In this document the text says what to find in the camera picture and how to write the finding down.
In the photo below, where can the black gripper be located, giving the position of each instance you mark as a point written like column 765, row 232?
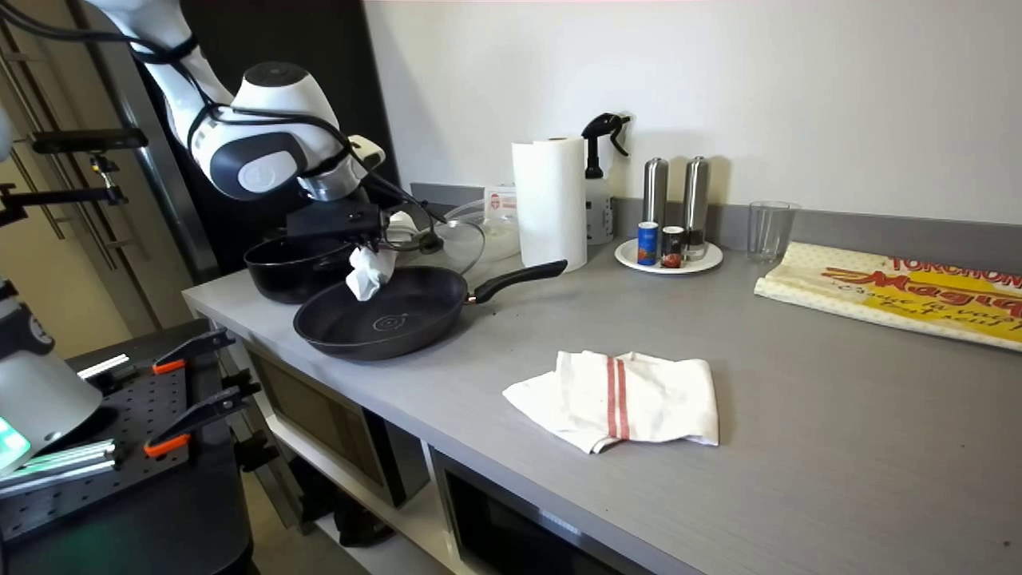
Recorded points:
column 389, row 237

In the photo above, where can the white red-striped cloth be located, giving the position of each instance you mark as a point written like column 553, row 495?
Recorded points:
column 641, row 402
column 368, row 276

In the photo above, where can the dark purple frying pan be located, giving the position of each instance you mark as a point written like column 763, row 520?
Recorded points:
column 405, row 321

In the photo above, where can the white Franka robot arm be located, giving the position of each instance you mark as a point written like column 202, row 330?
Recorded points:
column 267, row 140

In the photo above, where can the glass pan lid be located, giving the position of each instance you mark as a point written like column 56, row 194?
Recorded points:
column 465, row 243

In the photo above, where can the deep black pan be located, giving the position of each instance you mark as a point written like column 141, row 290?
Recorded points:
column 290, row 273

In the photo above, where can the folded white red-striped cloth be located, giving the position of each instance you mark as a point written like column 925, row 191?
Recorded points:
column 641, row 402

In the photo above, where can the white printed box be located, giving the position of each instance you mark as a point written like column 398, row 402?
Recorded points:
column 499, row 207

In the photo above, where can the white paper towel roll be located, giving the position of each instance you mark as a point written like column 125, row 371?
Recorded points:
column 547, row 202

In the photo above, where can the black microwave oven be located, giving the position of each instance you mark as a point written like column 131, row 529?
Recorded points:
column 321, row 415

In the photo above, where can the large black panel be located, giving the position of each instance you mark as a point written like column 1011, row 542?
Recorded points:
column 330, row 35

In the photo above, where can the grey metal beam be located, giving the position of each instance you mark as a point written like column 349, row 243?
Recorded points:
column 178, row 218

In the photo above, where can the black-headed spray bottle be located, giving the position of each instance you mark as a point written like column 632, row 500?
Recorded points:
column 597, row 133

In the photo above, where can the black orange bar clamp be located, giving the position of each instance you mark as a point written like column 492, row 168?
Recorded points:
column 170, row 356
column 195, row 420

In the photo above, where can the small blue can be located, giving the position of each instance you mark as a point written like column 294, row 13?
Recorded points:
column 649, row 243

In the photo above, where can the steel grinder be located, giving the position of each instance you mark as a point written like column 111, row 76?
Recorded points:
column 657, row 194
column 698, row 194

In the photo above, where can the small dark jar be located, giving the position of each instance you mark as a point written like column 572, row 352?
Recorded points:
column 672, row 248

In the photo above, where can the black built-in oven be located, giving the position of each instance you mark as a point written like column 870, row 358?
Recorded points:
column 499, row 531

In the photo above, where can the round white plate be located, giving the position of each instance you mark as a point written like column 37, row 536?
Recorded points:
column 704, row 260

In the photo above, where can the black perforated robot table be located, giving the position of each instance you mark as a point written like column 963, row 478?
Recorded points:
column 139, row 512

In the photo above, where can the clear drinking glass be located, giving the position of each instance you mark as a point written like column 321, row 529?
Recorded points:
column 770, row 232

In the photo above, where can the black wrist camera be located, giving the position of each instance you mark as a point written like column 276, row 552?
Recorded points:
column 330, row 221

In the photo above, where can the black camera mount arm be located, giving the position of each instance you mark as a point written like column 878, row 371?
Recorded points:
column 90, row 140

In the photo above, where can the white aluminium base rail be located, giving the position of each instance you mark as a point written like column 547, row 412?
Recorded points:
column 65, row 461

